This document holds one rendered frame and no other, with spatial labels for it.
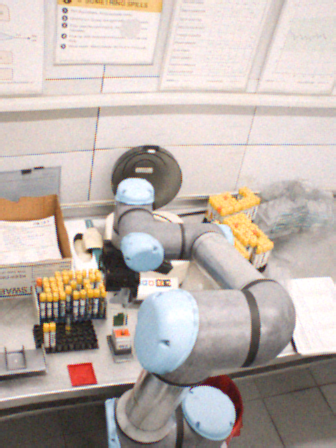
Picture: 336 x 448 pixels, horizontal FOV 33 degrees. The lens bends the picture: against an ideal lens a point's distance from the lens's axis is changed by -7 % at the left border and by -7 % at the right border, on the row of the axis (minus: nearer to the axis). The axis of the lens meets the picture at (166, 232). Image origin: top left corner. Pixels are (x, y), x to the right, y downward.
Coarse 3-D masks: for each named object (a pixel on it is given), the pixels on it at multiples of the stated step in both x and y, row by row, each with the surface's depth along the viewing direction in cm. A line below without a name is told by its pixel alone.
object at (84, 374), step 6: (72, 366) 152; (78, 366) 152; (84, 366) 153; (90, 366) 153; (72, 372) 151; (78, 372) 151; (84, 372) 151; (90, 372) 152; (72, 378) 149; (78, 378) 150; (84, 378) 150; (90, 378) 150; (96, 378) 150; (72, 384) 147; (78, 384) 148; (84, 384) 148; (90, 384) 149
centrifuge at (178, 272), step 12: (108, 216) 183; (156, 216) 185; (168, 216) 187; (108, 228) 179; (180, 264) 173; (144, 276) 173; (156, 276) 174; (168, 276) 175; (180, 276) 177; (144, 288) 173; (156, 288) 173; (168, 288) 174
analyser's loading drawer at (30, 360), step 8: (8, 352) 146; (16, 352) 147; (24, 352) 144; (32, 352) 149; (40, 352) 149; (0, 360) 145; (8, 360) 145; (24, 360) 143; (32, 360) 147; (40, 360) 147; (0, 368) 143; (8, 368) 142; (16, 368) 143; (24, 368) 144; (32, 368) 145; (40, 368) 145
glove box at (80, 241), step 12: (72, 228) 183; (84, 228) 184; (72, 240) 179; (84, 240) 176; (96, 240) 178; (72, 252) 175; (84, 252) 177; (96, 252) 177; (72, 264) 171; (84, 264) 172; (96, 264) 173
